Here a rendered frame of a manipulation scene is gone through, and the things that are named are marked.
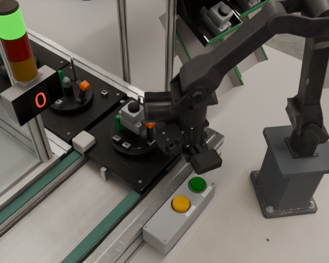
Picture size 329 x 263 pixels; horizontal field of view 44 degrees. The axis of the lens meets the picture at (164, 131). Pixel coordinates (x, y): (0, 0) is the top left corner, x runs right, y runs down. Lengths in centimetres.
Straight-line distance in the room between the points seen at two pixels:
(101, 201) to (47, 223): 14
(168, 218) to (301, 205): 36
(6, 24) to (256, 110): 86
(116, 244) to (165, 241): 11
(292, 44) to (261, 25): 251
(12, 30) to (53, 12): 105
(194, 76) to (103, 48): 88
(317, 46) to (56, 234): 71
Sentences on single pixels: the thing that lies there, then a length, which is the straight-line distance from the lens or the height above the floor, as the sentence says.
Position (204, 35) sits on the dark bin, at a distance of 106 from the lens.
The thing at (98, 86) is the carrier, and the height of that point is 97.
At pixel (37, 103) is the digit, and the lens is 90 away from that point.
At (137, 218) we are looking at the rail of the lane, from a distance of 97.
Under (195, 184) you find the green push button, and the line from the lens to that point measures 100.
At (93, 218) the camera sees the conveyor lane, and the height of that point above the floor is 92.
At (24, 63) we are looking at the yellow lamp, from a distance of 83.
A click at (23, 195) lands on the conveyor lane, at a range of 107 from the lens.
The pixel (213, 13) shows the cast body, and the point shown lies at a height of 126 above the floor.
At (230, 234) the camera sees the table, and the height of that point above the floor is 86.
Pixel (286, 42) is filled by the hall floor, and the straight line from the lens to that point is 324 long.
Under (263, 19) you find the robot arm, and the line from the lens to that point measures 72.
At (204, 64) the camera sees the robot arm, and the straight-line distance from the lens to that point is 75.
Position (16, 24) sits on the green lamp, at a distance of 79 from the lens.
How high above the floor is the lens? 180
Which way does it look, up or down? 48 degrees down
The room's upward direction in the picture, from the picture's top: 1 degrees clockwise
